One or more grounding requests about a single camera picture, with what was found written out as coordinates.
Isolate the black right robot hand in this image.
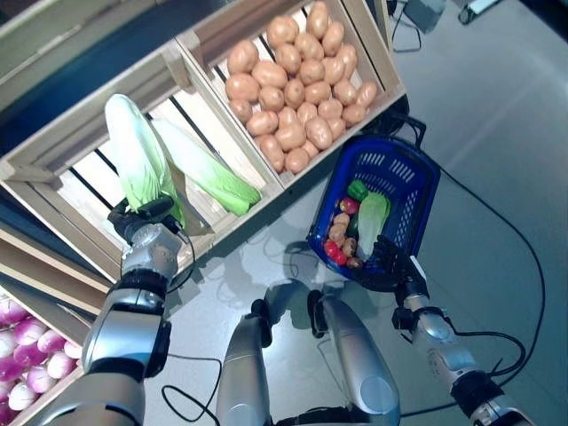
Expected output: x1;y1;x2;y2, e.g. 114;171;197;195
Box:
354;237;430;298

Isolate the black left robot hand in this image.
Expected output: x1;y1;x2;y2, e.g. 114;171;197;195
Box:
108;197;177;241

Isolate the napa cabbage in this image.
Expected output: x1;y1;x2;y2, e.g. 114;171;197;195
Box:
357;190;392;261
153;118;263;217
104;92;187;227

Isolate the blue plastic shopping basket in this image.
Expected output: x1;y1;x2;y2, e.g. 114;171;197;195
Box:
305;135;441;283

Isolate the red tomato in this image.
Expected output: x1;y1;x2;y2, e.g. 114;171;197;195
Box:
325;240;350;265

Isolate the wooden slatted crate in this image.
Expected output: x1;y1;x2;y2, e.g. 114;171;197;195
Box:
175;0;407;190
0;283;94;426
0;37;285;279

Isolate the small green bell pepper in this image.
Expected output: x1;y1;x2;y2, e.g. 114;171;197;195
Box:
347;179;369;201

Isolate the purple white turnip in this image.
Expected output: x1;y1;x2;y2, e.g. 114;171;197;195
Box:
0;299;28;325
15;318;48;346
12;343;43;368
37;328;67;354

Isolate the grey power adapter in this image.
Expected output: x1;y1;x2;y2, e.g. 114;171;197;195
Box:
404;0;448;33

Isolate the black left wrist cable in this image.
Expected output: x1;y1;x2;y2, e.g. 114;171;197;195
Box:
160;224;224;423

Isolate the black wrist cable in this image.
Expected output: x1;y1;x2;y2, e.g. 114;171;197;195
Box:
452;328;528;388
160;224;224;423

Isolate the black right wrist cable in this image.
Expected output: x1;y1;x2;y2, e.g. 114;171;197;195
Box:
452;328;528;388

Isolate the black basket handle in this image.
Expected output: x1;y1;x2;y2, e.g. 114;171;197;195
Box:
383;110;428;150

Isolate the black floor cable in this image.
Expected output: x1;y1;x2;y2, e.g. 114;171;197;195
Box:
437;166;547;391

